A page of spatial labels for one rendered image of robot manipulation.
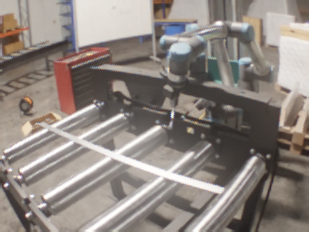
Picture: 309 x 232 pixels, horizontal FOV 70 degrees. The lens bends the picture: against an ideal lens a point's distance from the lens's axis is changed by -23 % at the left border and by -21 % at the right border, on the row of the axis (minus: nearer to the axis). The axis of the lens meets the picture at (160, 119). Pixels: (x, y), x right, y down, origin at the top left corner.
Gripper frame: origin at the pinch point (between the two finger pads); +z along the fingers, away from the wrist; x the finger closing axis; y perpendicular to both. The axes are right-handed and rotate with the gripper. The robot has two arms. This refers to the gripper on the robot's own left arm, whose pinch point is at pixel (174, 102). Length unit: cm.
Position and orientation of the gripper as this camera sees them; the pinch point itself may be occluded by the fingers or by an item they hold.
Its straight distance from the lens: 137.2
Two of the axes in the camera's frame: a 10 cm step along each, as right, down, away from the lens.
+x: 6.6, -5.6, 5.0
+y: 7.5, 5.4, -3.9
